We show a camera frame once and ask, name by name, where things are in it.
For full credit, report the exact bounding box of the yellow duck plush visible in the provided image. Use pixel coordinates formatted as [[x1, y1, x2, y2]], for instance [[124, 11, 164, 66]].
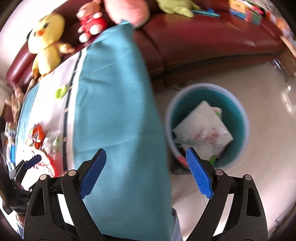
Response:
[[28, 13, 75, 79]]

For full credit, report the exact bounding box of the white plastic wrapper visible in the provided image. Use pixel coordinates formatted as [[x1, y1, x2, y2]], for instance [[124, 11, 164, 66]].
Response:
[[173, 101, 233, 164]]

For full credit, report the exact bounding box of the red snack bag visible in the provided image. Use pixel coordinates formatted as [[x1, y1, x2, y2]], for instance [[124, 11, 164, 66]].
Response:
[[26, 123, 63, 177]]

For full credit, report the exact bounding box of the teal grey tablecloth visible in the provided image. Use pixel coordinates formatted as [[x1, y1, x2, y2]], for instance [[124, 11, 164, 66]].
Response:
[[4, 20, 183, 241]]

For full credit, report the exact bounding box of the pink plush toy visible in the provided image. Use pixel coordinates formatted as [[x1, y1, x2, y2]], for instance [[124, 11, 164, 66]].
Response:
[[104, 0, 150, 29]]

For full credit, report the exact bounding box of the lime green plastic lid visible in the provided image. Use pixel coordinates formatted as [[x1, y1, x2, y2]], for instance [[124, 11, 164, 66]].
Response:
[[55, 87, 67, 99]]

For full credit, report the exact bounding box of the beige rope toy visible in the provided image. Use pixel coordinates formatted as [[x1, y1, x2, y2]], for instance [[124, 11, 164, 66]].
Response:
[[6, 79, 36, 124]]

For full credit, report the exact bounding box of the dark red leather sofa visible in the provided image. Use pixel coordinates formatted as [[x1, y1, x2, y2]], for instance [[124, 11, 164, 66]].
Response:
[[5, 0, 287, 88]]

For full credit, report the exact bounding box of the colourful toy block box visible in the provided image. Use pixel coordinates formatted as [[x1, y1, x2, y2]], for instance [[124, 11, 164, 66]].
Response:
[[228, 0, 266, 25]]

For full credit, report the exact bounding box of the teddy bear red shirt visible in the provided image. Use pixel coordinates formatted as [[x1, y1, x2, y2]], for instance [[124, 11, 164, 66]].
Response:
[[76, 1, 107, 43]]

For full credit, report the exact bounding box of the green dinosaur plush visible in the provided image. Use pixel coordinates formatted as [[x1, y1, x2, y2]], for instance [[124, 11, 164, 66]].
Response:
[[157, 0, 201, 18]]

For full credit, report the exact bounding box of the teal round trash bin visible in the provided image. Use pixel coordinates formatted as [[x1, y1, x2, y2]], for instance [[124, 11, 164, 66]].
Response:
[[165, 83, 250, 175]]

